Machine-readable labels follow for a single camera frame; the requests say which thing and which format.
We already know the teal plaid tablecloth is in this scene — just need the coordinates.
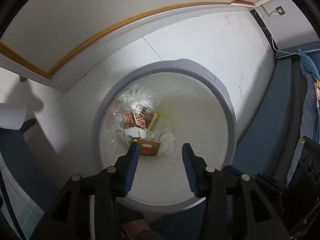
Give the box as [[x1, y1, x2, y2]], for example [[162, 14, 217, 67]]
[[1, 156, 44, 239]]

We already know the long yellow clear wrapper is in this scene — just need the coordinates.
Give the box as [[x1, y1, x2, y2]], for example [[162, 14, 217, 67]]
[[147, 111, 170, 132]]

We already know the left hand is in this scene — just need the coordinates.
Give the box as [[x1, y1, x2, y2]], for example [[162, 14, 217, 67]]
[[122, 219, 151, 239]]

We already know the white trash bin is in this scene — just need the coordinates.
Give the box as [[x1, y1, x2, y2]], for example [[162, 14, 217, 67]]
[[92, 59, 237, 214]]

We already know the white tissue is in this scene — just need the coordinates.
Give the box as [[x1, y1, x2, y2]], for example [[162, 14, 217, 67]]
[[124, 127, 155, 140], [157, 132, 176, 156]]

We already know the brown heart sachet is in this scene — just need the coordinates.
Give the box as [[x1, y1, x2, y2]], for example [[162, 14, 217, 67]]
[[122, 111, 146, 129], [137, 140, 161, 156]]

